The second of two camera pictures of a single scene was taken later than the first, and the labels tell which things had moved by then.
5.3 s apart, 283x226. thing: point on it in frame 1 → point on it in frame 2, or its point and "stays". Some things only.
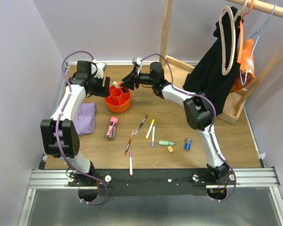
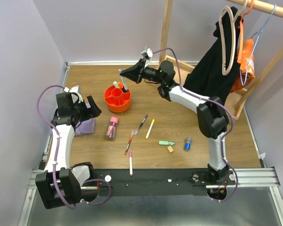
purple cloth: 85,118 stays
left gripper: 102,91 → 93,111
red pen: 128,147 stays
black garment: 205,75 stays
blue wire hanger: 258,32 stays
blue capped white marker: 153,137 → 123,81
